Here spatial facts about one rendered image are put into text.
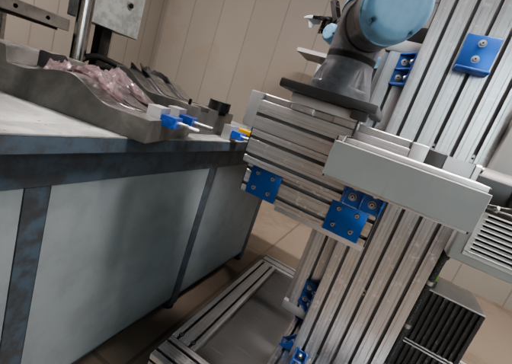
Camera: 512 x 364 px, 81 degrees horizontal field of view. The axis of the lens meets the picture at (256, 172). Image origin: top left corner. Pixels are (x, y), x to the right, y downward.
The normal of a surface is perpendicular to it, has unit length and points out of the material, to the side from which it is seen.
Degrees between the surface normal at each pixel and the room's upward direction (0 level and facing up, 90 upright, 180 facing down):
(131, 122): 90
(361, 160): 90
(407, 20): 98
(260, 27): 90
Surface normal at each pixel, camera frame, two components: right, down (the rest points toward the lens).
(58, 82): -0.16, 0.18
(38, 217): 0.85, 0.38
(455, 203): -0.42, 0.07
